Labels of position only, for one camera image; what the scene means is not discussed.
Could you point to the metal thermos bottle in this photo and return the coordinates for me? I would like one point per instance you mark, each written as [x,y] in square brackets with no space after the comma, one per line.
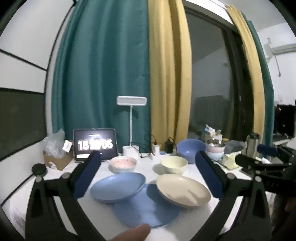
[253,144]

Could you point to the white desk lamp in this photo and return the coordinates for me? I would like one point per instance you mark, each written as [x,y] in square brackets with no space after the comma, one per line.
[131,100]

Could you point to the glass balcony door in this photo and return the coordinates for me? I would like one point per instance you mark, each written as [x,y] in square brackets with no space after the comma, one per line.
[208,69]

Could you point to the black round disc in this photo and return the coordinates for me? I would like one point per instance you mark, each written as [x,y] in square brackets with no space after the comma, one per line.
[39,169]

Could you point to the white charger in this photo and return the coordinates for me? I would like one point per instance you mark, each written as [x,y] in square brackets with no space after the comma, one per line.
[156,148]

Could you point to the deep blue plate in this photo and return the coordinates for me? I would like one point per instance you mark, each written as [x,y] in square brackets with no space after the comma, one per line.
[115,187]

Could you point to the cream plate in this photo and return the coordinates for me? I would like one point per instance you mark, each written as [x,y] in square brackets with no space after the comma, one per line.
[182,190]

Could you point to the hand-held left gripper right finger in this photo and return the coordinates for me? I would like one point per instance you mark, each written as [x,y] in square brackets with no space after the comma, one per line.
[208,173]

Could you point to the stacked pink white bowls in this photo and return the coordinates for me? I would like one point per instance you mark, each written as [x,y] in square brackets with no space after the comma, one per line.
[215,149]

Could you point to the crumpled paper wrappers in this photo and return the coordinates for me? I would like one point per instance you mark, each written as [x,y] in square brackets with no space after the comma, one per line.
[212,133]

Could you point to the person's right forearm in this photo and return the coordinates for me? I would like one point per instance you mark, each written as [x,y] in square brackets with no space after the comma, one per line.
[281,217]

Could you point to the pale yellow cloth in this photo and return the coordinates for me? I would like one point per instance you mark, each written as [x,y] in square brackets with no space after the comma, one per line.
[231,161]

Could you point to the small white box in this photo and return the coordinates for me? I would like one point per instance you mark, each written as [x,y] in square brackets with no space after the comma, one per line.
[68,146]

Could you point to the person's left hand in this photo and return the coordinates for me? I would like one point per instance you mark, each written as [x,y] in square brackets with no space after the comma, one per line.
[131,233]

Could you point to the white power strip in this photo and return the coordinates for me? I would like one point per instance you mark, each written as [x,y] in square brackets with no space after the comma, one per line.
[163,153]

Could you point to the black charger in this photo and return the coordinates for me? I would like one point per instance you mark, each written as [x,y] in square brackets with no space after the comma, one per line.
[169,146]

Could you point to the pink strawberry print bowl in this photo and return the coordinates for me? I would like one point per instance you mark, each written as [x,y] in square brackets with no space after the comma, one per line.
[122,162]

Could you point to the teal curtain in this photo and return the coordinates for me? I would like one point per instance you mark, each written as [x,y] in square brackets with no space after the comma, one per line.
[99,58]
[268,92]

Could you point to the clear plastic bag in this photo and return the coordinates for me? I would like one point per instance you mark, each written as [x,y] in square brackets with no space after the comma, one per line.
[53,143]

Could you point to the grey cloth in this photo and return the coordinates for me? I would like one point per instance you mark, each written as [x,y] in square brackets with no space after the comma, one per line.
[234,146]

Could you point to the white table cloth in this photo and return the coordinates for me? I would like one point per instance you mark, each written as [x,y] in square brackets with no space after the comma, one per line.
[148,166]

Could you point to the tablet with clock display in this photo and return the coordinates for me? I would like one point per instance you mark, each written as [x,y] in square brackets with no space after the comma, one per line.
[94,144]

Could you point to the cream bowl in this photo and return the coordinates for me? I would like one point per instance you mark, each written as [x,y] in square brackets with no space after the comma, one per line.
[173,164]

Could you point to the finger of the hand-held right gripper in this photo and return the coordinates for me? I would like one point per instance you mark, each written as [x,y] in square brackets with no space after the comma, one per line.
[247,162]
[267,150]

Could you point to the yellow curtain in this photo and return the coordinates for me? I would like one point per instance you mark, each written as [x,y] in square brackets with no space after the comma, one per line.
[166,69]
[252,81]

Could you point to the black box appliance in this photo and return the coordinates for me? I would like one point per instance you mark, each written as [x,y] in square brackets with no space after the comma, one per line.
[285,120]

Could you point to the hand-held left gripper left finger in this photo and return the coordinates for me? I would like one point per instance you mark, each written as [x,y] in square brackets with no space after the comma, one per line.
[89,171]

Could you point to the white air conditioner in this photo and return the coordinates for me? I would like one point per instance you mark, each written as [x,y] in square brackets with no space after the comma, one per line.
[284,47]

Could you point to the large blue bowl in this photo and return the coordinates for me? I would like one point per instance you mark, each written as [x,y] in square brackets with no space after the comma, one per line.
[189,148]

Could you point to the light blue cup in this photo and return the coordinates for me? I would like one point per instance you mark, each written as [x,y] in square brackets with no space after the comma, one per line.
[216,156]

